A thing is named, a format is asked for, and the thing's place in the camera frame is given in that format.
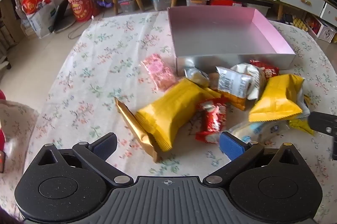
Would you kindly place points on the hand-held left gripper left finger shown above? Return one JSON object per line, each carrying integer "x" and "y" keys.
{"x": 105, "y": 147}

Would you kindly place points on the white grey-print snack packet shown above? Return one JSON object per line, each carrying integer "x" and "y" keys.
{"x": 256, "y": 84}
{"x": 233, "y": 83}

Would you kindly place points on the translucent white snack packet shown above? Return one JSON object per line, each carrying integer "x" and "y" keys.
{"x": 260, "y": 129}

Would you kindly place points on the black laptop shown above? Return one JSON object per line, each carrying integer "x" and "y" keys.
{"x": 62, "y": 15}

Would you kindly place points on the red cloth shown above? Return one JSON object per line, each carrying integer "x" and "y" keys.
{"x": 2, "y": 108}

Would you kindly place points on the white shopping bag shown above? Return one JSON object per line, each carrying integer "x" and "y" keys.
{"x": 40, "y": 21}

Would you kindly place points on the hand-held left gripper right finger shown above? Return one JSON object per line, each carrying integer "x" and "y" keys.
{"x": 231, "y": 146}

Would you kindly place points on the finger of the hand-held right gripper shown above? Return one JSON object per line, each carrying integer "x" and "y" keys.
{"x": 323, "y": 123}

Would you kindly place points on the red printed gift bag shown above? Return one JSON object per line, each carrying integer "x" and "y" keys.
{"x": 80, "y": 6}

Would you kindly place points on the yellow egg tray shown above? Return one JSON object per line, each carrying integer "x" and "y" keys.
{"x": 301, "y": 25}

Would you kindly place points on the floral seat cushion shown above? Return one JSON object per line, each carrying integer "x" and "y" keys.
{"x": 15, "y": 134}

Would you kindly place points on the clear blue-lid storage box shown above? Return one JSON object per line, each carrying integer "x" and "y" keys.
{"x": 160, "y": 1}

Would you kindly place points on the red snack packet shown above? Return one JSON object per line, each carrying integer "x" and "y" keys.
{"x": 268, "y": 71}
{"x": 210, "y": 118}

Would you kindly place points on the orange cracker packet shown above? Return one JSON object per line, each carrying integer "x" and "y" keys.
{"x": 235, "y": 102}

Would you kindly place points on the red plastic bag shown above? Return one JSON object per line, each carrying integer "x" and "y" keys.
{"x": 33, "y": 1}

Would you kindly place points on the pink snack packet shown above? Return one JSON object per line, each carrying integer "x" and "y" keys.
{"x": 158, "y": 72}

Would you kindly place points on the large yellow snack packet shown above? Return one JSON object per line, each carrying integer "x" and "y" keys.
{"x": 173, "y": 110}
{"x": 279, "y": 97}

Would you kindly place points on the white printed carton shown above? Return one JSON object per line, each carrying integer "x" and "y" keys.
{"x": 326, "y": 31}

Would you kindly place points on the yellow blue snack packet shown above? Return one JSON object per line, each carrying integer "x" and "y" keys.
{"x": 300, "y": 125}

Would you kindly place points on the pink silver cardboard box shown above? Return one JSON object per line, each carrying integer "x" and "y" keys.
{"x": 210, "y": 29}

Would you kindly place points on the silver snack packet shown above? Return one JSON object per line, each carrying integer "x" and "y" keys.
{"x": 196, "y": 76}

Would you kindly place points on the red carton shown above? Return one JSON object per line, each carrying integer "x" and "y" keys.
{"x": 226, "y": 1}

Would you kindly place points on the gold snack packet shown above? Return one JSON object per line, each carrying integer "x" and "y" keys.
{"x": 137, "y": 129}

